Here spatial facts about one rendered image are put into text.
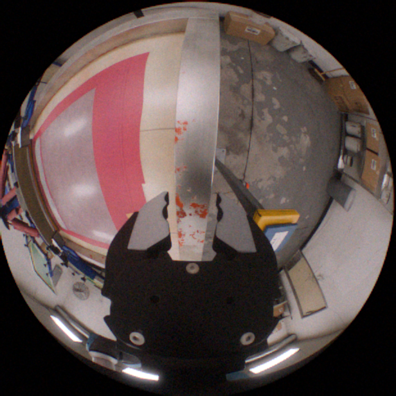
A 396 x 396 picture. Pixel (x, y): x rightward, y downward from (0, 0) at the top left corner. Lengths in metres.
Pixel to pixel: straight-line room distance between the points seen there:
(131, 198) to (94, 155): 0.10
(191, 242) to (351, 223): 3.12
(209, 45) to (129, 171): 0.19
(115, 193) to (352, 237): 3.29
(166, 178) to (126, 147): 0.07
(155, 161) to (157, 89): 0.10
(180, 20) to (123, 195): 0.29
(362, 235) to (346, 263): 0.66
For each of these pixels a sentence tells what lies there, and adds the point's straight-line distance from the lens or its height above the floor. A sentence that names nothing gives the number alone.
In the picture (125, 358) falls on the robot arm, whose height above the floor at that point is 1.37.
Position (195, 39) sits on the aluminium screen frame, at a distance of 0.17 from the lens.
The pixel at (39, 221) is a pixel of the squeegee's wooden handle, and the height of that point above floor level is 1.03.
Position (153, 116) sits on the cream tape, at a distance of 0.15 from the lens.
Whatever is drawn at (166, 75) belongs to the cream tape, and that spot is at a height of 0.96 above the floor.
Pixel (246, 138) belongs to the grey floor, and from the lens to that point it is 1.21.
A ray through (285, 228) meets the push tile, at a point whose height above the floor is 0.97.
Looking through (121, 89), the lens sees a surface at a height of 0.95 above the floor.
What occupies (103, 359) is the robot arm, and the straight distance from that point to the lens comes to 0.63.
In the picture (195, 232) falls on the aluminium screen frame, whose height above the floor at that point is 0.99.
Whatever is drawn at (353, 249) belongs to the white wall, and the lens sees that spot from 3.22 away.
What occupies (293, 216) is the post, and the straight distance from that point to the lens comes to 0.29.
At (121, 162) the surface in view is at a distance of 0.18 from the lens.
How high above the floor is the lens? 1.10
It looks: 60 degrees down
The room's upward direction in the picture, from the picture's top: 178 degrees clockwise
